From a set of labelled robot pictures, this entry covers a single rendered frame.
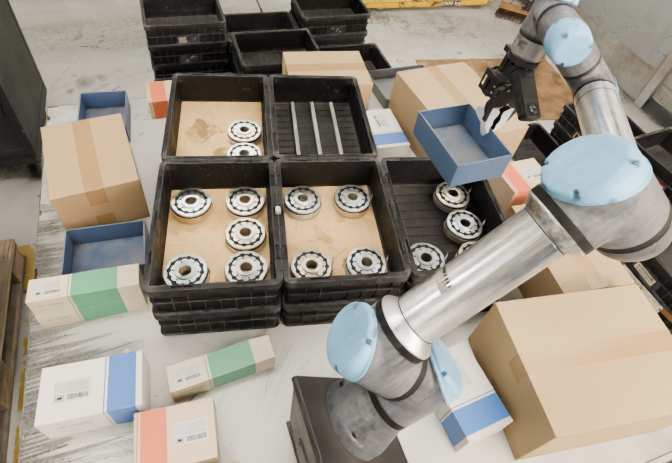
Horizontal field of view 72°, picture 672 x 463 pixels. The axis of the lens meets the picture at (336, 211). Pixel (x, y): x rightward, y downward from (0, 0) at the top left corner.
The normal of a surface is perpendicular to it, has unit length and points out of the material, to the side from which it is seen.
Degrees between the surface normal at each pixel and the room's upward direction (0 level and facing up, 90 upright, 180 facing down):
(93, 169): 0
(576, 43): 87
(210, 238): 0
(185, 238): 0
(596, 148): 42
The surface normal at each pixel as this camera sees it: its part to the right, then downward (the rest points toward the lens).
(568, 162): -0.58, -0.61
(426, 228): 0.11, -0.64
